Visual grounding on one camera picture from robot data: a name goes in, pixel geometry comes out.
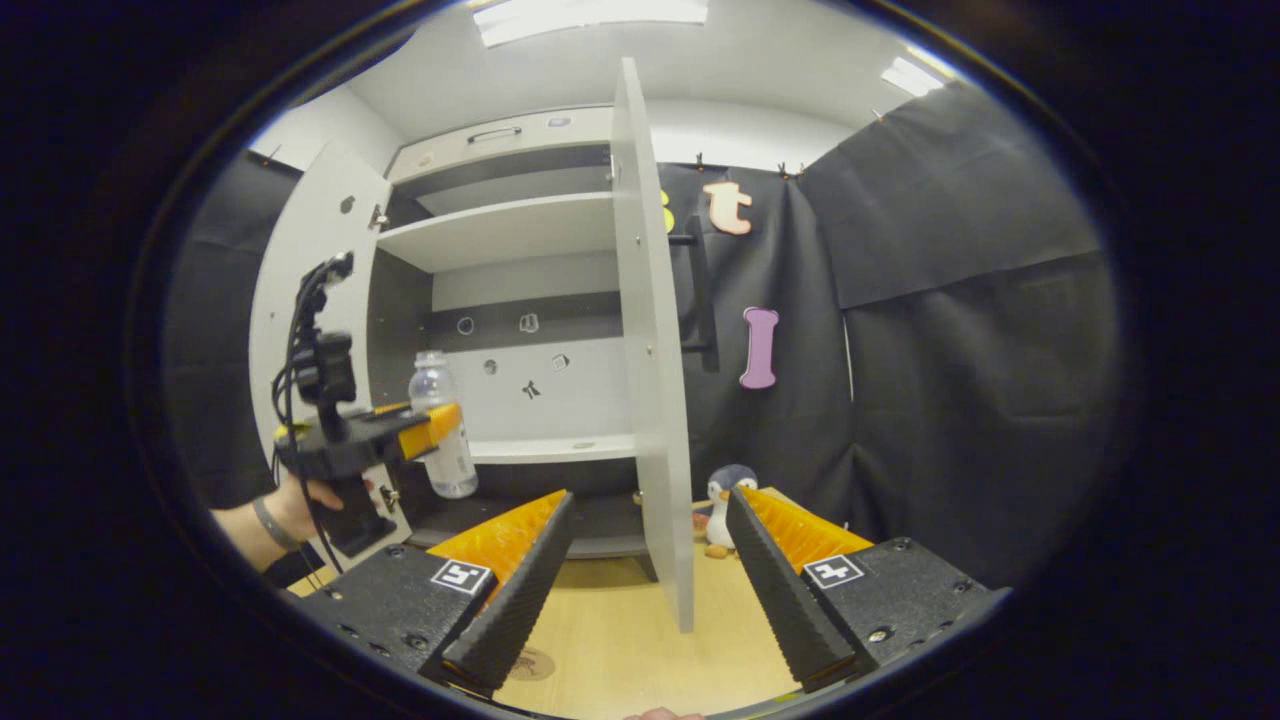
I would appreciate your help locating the white cabinet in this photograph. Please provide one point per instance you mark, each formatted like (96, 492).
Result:
(500, 230)

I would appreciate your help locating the clear plastic bottle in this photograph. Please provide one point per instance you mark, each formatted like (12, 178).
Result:
(435, 385)

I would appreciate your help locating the black backdrop cloth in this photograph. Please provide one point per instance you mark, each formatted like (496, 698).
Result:
(980, 420)

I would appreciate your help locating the penguin plush toy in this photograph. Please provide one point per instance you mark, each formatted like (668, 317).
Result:
(722, 500)

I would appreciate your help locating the white cabinet door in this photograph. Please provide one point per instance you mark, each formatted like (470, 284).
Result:
(320, 210)
(650, 350)

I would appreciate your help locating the small ceiling light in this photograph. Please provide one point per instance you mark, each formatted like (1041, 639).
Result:
(912, 76)

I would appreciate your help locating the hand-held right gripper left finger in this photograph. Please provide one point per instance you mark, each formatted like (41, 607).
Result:
(520, 600)

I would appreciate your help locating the grey wristband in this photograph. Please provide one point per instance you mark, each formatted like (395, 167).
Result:
(272, 525)

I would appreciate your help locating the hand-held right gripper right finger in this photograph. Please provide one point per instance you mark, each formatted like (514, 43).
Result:
(780, 590)

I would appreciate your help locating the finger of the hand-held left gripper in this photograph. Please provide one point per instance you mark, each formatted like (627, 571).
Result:
(430, 428)

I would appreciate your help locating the long ceiling light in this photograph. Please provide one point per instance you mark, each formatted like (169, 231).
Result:
(590, 18)

